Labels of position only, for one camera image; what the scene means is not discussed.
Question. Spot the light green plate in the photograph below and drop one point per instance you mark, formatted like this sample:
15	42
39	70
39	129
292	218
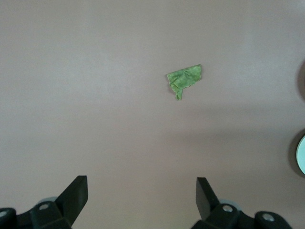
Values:
302	152

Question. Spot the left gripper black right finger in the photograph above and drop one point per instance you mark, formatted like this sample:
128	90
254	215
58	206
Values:
206	200

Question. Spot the green lettuce leaf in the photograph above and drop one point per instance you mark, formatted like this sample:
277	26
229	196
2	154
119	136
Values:
186	77

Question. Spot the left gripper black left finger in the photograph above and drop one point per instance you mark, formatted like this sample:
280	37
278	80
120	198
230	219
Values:
74	195

